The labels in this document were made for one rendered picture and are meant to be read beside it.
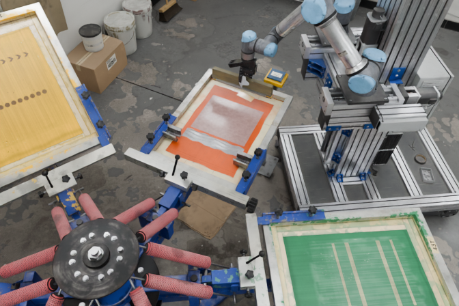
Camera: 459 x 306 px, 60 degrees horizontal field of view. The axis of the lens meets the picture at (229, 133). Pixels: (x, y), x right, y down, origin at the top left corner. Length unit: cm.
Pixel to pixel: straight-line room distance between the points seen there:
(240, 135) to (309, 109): 169
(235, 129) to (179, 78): 188
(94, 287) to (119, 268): 10
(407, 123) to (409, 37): 45
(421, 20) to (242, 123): 108
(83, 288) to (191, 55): 324
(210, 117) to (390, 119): 100
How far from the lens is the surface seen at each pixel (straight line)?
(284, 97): 247
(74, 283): 152
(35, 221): 330
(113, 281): 149
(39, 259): 171
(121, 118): 376
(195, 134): 226
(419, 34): 233
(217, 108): 241
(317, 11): 185
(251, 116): 238
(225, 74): 237
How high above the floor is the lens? 266
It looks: 49 degrees down
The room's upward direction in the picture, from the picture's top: 3 degrees clockwise
